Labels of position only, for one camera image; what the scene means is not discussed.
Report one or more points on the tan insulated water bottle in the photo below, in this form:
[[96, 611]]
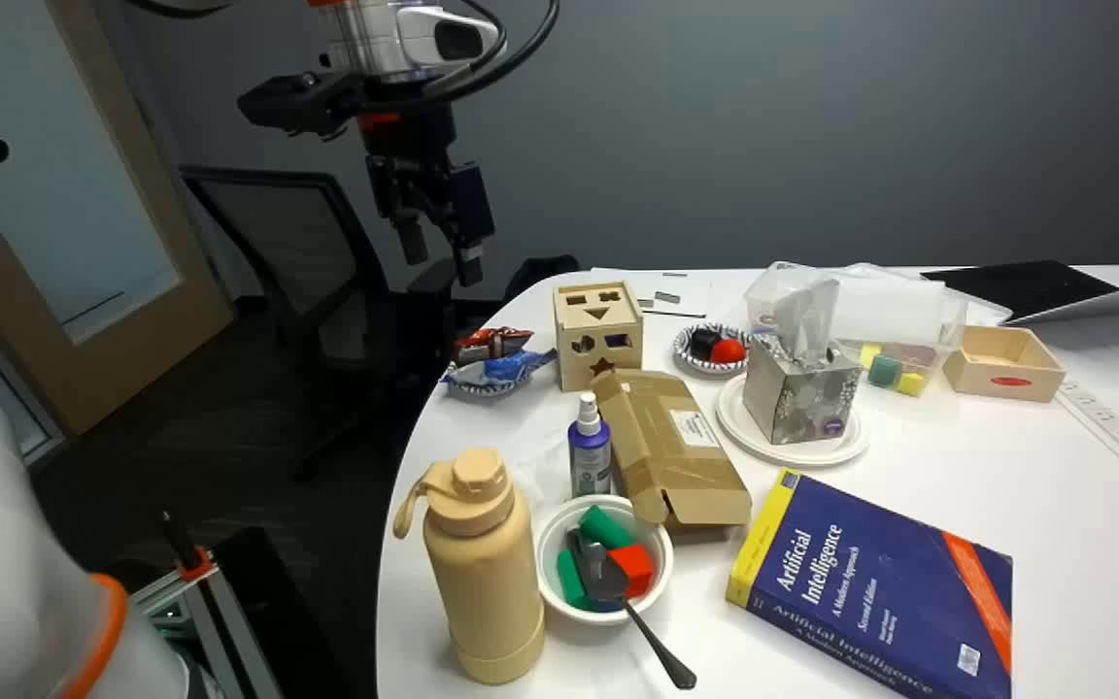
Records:
[[484, 584]]

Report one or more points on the green block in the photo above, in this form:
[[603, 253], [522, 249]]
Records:
[[606, 527], [570, 579]]

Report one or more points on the red toy piece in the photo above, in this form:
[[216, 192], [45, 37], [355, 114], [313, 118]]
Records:
[[728, 351]]

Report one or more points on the blue snack bag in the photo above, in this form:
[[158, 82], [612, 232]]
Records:
[[518, 367]]

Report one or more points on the blue and yellow book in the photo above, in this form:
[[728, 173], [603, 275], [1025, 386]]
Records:
[[883, 575]]

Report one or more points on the black spoon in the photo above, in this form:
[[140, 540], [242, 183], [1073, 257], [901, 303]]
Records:
[[603, 575]]

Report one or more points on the white bowl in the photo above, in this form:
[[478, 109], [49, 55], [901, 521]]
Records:
[[561, 614]]

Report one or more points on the small grey strip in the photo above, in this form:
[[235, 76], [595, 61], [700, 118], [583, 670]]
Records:
[[660, 298], [677, 312]]

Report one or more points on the aluminium robot stand frame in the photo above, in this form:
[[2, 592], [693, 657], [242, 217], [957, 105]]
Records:
[[216, 606]]

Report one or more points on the yellow ball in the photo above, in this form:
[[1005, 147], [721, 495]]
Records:
[[910, 381], [869, 356]]

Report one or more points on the black toy piece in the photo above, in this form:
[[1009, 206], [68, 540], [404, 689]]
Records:
[[704, 342]]

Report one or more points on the patterned tissue box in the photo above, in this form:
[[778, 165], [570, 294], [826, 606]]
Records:
[[792, 389]]

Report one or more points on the red snack bag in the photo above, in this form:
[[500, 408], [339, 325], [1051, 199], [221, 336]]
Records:
[[491, 342]]

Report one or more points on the green ball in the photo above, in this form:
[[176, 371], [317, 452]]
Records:
[[886, 371]]

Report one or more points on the wooden shape sorter box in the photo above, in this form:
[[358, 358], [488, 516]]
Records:
[[595, 336]]

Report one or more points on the brown cardboard box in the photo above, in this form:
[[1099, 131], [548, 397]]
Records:
[[671, 450]]

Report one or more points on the blue spray bottle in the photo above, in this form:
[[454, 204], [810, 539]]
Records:
[[589, 452]]

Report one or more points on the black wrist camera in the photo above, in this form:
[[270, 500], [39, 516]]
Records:
[[308, 104]]

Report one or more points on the white round plate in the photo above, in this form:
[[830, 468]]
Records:
[[768, 450]]

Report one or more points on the red block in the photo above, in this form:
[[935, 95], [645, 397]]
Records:
[[634, 567]]

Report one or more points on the black mesh office chair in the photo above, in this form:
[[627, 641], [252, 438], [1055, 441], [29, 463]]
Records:
[[287, 275]]

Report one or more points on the wooden door with glass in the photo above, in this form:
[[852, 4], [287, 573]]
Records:
[[96, 336]]

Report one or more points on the dark laptop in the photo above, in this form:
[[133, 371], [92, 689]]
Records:
[[1010, 287]]

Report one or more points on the paper plate with snacks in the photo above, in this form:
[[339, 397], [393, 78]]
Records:
[[484, 386]]

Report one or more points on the clear plastic container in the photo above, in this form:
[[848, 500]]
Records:
[[893, 312]]

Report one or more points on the wooden tray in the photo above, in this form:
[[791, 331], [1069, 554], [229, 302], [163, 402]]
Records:
[[1032, 351]]

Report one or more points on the small patterned plate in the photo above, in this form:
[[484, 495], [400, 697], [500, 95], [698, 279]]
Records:
[[687, 367]]

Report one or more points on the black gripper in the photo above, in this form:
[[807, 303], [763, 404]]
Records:
[[409, 151]]

